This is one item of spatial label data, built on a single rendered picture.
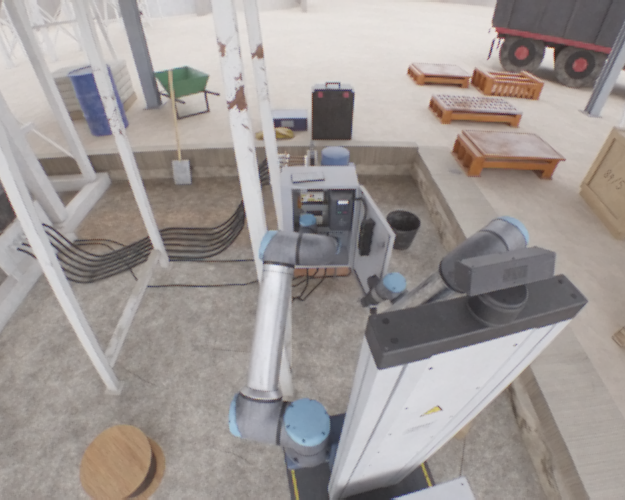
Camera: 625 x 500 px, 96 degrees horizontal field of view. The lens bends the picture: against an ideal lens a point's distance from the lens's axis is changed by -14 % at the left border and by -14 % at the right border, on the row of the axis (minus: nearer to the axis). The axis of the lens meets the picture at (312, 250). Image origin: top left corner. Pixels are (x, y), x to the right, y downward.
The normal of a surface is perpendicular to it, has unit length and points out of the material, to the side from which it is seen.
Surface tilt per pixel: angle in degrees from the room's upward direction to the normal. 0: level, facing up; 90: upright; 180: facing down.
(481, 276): 61
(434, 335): 0
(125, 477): 0
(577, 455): 0
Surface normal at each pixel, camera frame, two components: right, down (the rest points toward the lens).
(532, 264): 0.18, 0.24
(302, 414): 0.08, -0.71
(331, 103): 0.01, 0.69
